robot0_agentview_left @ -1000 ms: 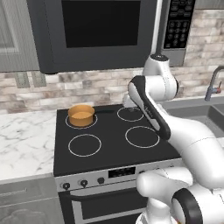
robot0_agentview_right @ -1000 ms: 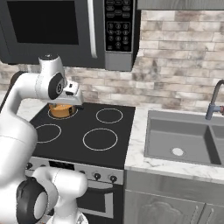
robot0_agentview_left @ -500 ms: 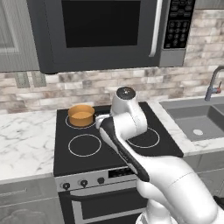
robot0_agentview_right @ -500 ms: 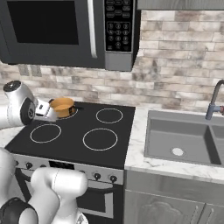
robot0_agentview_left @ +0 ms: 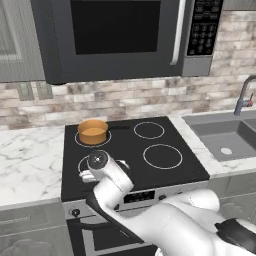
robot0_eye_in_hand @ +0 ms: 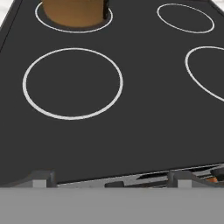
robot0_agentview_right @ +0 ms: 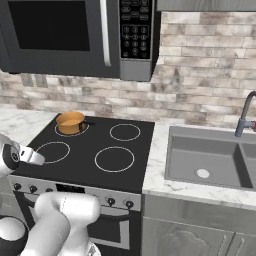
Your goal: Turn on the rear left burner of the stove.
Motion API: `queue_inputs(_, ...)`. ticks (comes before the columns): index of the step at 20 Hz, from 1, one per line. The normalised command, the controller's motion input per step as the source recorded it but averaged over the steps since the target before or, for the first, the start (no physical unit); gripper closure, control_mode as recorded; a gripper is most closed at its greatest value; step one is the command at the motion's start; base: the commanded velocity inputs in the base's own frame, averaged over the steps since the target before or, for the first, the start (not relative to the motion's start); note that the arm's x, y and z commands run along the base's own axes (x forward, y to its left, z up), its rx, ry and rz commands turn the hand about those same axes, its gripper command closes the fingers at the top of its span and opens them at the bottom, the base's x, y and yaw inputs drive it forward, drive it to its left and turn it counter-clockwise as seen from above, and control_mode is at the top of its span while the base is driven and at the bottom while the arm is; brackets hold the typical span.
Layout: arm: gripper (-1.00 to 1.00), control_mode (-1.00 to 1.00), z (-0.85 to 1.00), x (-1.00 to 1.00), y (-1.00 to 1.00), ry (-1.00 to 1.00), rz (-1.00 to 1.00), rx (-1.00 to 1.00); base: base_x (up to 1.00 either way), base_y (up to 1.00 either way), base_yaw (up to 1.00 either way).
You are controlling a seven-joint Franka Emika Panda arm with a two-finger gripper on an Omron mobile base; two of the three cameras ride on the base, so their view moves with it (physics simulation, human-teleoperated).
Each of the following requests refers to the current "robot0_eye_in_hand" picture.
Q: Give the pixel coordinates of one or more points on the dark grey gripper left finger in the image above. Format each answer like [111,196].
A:
[43,178]

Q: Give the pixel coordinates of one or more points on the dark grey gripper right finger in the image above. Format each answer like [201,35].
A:
[183,178]

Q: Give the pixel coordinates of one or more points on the black stove knob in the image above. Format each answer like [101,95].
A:
[114,184]

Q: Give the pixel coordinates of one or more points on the black glass hob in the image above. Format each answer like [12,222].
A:
[140,96]

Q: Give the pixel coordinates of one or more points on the copper pot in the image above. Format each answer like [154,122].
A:
[74,12]

